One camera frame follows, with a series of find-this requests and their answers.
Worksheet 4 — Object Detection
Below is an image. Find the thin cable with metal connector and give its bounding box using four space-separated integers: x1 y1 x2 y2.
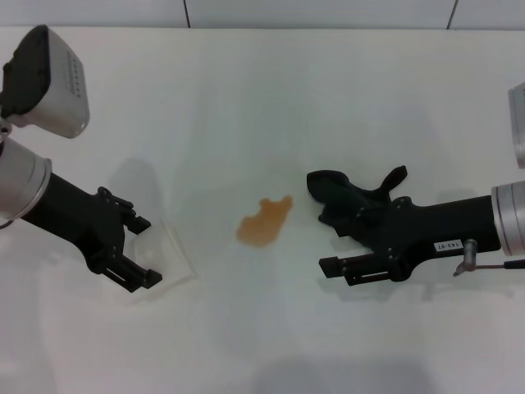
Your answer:
452 238 525 277

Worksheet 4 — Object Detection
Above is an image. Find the dark blue rag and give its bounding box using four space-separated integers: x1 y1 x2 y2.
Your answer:
306 165 409 247

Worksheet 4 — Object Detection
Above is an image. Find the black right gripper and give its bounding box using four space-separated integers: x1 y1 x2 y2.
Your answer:
318 195 502 287

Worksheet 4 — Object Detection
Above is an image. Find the grey left wrist camera housing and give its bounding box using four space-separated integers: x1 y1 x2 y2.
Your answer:
0 24 91 140

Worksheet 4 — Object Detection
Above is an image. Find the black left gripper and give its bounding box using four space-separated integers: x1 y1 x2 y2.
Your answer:
39 171 163 294

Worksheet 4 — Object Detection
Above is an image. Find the brown water stain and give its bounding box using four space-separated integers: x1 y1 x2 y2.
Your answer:
235 195 295 250

